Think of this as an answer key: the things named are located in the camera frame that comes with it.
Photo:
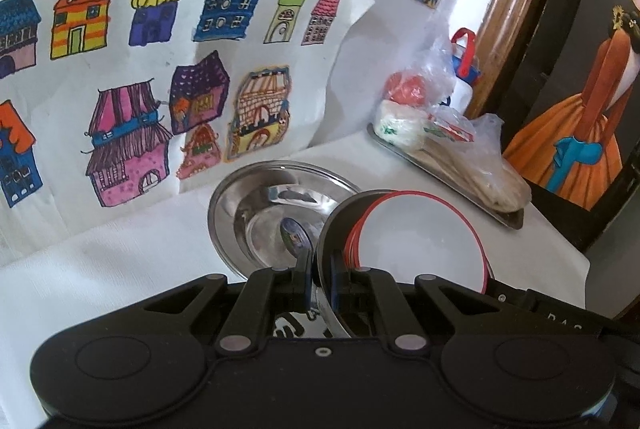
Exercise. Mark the white packet with green print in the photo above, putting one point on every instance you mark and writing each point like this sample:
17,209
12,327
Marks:
400,129

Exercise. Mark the small red label packet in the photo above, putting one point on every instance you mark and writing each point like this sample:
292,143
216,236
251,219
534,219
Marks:
450,126

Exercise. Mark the steel bowl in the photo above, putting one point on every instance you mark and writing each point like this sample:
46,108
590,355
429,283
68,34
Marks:
329,231
260,209

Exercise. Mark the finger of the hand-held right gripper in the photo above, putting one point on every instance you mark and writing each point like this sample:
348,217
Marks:
507,296

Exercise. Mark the clear plastic bag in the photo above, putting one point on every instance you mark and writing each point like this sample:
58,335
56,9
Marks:
492,144

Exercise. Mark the white bowl with red rim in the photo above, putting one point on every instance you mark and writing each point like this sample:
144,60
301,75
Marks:
420,239
350,244

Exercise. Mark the colourful houses drawing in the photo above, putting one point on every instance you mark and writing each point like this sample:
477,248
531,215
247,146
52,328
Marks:
125,84

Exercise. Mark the dark painting with orange dress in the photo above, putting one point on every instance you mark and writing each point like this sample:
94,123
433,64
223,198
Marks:
590,119

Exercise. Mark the steel tray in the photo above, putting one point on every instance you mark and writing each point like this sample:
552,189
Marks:
395,146

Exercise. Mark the flatbread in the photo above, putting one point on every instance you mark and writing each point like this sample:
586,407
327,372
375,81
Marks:
490,189

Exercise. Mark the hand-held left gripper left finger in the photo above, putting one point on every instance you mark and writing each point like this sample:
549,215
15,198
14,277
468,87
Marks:
300,281

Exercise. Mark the red tomato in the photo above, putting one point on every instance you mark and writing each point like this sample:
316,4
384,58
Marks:
406,89

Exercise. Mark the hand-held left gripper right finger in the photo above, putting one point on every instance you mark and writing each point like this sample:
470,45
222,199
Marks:
336,291

